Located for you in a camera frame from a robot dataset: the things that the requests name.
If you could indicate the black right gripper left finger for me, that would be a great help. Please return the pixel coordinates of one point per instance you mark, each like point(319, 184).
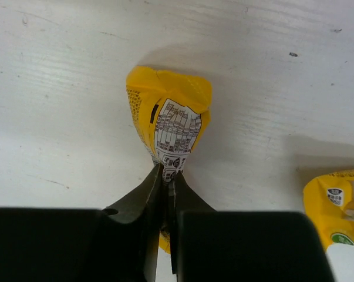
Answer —
point(136, 220)

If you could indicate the yellow snack packet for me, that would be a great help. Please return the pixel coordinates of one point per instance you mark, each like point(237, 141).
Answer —
point(170, 112)

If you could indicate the yellow M&M packet right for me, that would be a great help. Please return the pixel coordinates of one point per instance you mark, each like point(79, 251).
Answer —
point(329, 204)

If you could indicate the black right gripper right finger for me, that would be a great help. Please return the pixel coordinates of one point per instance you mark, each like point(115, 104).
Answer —
point(188, 211)

